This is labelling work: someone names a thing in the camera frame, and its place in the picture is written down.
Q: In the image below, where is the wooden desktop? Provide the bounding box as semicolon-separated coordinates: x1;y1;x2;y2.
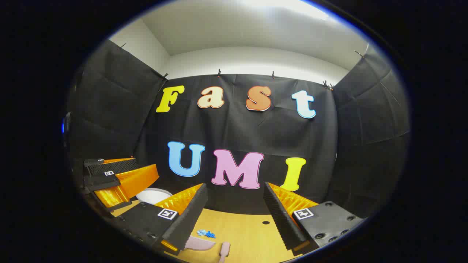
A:
110;199;305;263

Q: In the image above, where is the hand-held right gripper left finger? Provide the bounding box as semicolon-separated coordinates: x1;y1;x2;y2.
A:
117;183;208;256

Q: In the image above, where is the row of black cloth clips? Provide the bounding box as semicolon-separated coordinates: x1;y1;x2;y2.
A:
118;42;369;90

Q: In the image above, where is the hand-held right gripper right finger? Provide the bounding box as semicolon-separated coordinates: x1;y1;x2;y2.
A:
263;182;366;257

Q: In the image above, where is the small pale purple dustpan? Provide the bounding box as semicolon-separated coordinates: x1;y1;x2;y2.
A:
184;236;216;251

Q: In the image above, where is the small pale purple broom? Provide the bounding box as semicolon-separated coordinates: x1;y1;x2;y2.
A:
218;241;231;263

